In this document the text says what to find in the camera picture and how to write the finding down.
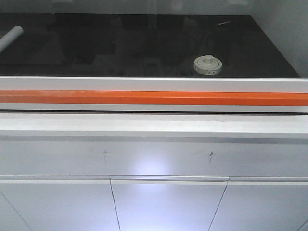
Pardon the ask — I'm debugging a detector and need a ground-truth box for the white paper roll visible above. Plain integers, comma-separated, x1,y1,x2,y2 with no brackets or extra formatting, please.
0,26,24,52

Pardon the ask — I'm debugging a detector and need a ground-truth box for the white fume hood sash frame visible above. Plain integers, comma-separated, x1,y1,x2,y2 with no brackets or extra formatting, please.
0,76,308,114

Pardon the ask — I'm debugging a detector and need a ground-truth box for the glass jar with white lid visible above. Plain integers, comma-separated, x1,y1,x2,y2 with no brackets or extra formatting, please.
193,54,222,76

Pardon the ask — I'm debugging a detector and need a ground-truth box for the orange sash handle bar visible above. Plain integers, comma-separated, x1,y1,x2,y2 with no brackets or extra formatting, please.
0,90,308,106

